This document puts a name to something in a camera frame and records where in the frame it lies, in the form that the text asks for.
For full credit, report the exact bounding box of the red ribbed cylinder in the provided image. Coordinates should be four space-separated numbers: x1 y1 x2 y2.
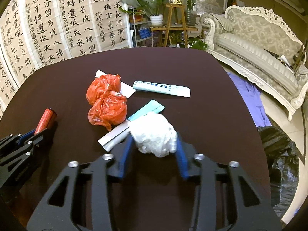
34 107 57 135

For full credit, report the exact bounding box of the white plastic bag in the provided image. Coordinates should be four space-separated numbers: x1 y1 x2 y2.
129 112 177 158

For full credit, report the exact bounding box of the black trash bag bin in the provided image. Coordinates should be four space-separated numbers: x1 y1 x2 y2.
257 126 299 218

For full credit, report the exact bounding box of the white folded paper packet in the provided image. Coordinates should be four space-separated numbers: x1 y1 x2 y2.
98 120 130 152

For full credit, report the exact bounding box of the red plastic bag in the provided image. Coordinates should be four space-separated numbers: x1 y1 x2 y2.
86 74 127 131

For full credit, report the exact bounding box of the purple floor cloth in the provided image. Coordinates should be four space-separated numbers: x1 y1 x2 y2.
227 72 272 127

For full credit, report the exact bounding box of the white teal flat packet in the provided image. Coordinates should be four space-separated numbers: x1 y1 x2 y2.
127 100 165 121

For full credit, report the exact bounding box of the calligraphy folding screen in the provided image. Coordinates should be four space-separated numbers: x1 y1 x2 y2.
1 0 130 112

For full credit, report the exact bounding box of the white blue toothpaste tube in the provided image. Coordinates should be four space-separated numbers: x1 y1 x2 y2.
133 81 191 98

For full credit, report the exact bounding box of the ornate white grey sofa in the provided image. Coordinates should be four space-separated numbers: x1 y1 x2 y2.
200 5 307 120

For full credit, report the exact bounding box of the wooden plant stand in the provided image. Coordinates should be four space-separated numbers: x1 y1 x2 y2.
150 3 198 48

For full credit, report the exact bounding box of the plant in white pot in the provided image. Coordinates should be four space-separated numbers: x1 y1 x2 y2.
121 0 165 27

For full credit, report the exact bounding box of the ornate grey armchair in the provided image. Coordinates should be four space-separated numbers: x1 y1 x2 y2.
194 0 223 15

